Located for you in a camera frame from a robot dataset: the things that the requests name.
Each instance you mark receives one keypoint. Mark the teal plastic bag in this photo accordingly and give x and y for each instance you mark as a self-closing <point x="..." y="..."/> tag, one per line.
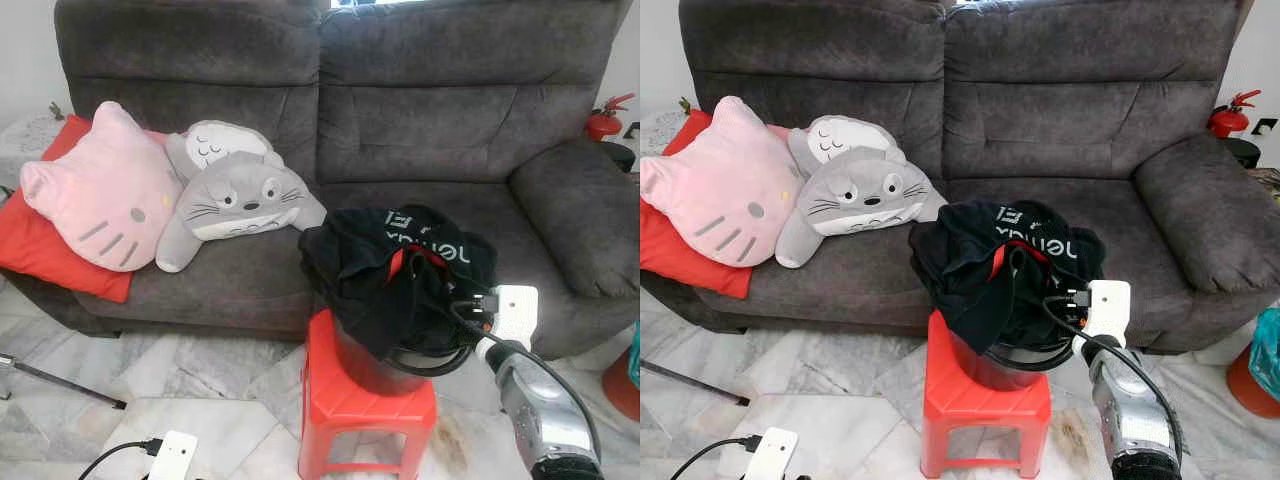
<point x="1268" y="340"/>
<point x="634" y="350"/>

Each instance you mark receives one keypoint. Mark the dark grey sofa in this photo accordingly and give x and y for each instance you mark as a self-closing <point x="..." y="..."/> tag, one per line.
<point x="430" y="120"/>
<point x="1050" y="120"/>

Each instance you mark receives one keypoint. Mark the black metal pole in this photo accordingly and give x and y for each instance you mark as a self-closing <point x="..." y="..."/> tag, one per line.
<point x="700" y="385"/>
<point x="60" y="380"/>

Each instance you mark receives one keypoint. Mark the grey Totoro plush closed eyes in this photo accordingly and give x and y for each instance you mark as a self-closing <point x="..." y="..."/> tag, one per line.
<point x="838" y="135"/>
<point x="215" y="140"/>

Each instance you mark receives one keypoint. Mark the pink cat face pillow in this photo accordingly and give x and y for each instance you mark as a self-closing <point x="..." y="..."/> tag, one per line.
<point x="100" y="190"/>
<point x="720" y="190"/>

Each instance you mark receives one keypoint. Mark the black round stand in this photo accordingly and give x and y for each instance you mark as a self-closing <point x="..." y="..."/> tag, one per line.
<point x="620" y="155"/>
<point x="1243" y="152"/>

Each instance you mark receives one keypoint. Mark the red plastic stool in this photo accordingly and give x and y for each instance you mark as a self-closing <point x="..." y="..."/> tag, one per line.
<point x="350" y="410"/>
<point x="970" y="410"/>

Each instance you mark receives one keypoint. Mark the grey Totoro plush open eyes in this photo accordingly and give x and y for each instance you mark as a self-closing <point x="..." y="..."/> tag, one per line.
<point x="240" y="180"/>
<point x="860" y="178"/>

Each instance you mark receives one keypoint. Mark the red fire extinguisher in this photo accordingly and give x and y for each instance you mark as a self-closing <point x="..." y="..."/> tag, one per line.
<point x="1225" y="122"/>
<point x="603" y="125"/>

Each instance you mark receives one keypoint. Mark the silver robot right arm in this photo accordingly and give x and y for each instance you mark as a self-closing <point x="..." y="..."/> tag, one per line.
<point x="540" y="410"/>
<point x="1130" y="410"/>

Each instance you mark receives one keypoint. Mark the white lace covered side table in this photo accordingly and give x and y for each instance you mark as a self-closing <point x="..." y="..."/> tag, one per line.
<point x="660" y="130"/>
<point x="25" y="140"/>

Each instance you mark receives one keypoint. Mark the black shirt white lettering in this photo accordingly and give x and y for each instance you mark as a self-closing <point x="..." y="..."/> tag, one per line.
<point x="350" y="270"/>
<point x="960" y="265"/>

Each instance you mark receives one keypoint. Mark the red plastic hanger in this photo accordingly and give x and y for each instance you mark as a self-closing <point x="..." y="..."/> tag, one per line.
<point x="400" y="262"/>
<point x="1000" y="258"/>

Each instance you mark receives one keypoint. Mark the orange plastic bucket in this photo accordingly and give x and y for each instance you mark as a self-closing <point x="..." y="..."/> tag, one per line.
<point x="1250" y="385"/>
<point x="622" y="385"/>

